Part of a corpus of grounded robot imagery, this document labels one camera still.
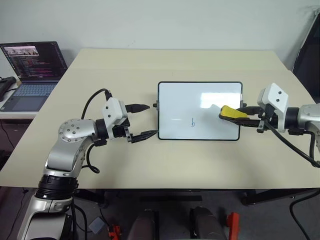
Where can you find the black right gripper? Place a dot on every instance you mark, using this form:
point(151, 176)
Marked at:
point(267, 120)

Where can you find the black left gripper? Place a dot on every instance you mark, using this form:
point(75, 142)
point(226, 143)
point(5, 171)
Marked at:
point(121, 131)

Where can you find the yellow whiteboard eraser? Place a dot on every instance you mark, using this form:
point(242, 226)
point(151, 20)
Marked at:
point(232, 112)

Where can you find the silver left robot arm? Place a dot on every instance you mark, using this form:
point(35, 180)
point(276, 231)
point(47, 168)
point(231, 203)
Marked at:
point(72, 132)

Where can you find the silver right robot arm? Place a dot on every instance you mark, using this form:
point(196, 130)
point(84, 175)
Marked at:
point(308, 117)

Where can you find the black framed whiteboard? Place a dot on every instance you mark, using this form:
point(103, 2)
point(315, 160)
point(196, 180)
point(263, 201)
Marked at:
point(180, 105)

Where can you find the black chair with white cover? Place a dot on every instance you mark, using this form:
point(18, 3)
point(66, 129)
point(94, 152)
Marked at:
point(306, 62)

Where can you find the dark rounded shape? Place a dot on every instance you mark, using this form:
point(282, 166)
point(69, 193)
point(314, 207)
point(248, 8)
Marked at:
point(206, 223)
point(143, 225)

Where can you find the orange clamp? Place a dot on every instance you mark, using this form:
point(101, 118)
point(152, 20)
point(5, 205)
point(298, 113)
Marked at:
point(113, 231)
point(232, 220)

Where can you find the grey square floor box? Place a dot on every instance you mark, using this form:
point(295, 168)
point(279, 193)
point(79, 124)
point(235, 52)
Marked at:
point(97, 224)

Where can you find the open grey laptop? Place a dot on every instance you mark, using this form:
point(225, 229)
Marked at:
point(32, 75)

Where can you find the black device beside laptop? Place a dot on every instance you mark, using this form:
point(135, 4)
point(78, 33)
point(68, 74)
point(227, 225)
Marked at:
point(6, 85)

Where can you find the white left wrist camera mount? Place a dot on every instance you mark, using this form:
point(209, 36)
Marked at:
point(113, 110)

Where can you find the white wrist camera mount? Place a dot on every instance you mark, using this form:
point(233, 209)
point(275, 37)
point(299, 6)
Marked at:
point(276, 97)
point(113, 110)

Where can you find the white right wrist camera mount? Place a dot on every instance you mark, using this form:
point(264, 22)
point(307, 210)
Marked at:
point(276, 97)

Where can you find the black table frame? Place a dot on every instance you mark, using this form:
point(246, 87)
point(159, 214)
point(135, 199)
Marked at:
point(175, 197)

